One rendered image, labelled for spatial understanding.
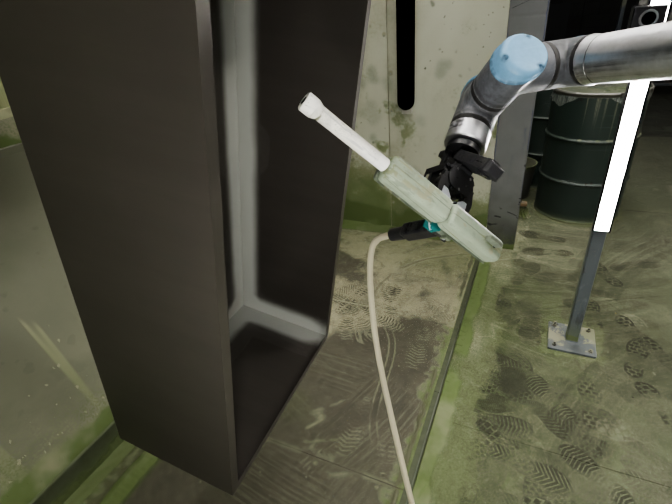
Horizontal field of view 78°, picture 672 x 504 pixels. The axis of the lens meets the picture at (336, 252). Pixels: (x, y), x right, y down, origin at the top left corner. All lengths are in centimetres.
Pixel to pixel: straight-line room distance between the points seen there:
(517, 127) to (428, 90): 55
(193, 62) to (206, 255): 27
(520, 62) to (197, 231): 64
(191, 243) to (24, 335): 131
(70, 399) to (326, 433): 96
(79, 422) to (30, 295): 51
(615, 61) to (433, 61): 185
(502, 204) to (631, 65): 202
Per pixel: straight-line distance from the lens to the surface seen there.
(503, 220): 288
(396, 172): 72
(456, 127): 94
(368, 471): 168
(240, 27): 121
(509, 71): 88
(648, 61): 86
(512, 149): 271
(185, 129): 57
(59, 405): 189
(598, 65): 92
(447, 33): 264
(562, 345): 227
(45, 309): 194
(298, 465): 172
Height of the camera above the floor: 146
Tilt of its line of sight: 30 degrees down
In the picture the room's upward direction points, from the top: 6 degrees counter-clockwise
